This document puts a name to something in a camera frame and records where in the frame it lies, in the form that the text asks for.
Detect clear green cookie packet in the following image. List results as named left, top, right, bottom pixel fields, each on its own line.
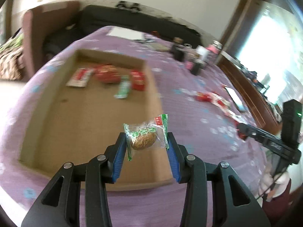
left=123, top=114, right=169, bottom=161

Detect white red-label snack packet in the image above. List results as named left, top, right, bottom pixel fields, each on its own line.
left=209, top=92, right=231, bottom=115

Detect green small candy packet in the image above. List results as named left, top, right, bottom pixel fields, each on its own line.
left=114, top=75, right=131, bottom=99

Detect small red candy packet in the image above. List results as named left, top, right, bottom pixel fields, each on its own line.
left=130, top=70, right=145, bottom=91

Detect dark red foil packet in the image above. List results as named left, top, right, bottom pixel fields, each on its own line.
left=94, top=64, right=121, bottom=84

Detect red white snack packet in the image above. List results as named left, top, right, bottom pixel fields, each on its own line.
left=66, top=68, right=94, bottom=88

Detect red rectangular snack packet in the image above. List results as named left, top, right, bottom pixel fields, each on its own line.
left=195, top=92, right=213, bottom=103

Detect black smartphone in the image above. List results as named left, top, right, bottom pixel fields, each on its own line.
left=225, top=87, right=246, bottom=112

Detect purple floral tablecloth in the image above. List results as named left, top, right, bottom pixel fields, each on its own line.
left=1, top=26, right=266, bottom=226

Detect cardboard tray box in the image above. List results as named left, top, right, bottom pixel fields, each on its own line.
left=20, top=49, right=163, bottom=177

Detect pink wrapped bottle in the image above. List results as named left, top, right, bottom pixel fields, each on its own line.
left=206, top=40, right=222, bottom=64

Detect black slotted holder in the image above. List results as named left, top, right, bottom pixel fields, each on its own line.
left=170, top=37, right=185, bottom=62

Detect white paper sheet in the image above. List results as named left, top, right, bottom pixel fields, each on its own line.
left=106, top=27, right=145, bottom=40

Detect black sofa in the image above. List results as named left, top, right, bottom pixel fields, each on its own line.
left=43, top=5, right=202, bottom=61

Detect patterned sofa blanket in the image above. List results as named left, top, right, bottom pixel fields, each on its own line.
left=1, top=28, right=25, bottom=81

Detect brown armchair sofa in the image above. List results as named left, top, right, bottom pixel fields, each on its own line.
left=22, top=1, right=80, bottom=79

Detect black clamps on sofa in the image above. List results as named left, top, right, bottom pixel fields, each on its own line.
left=115, top=1, right=141, bottom=13

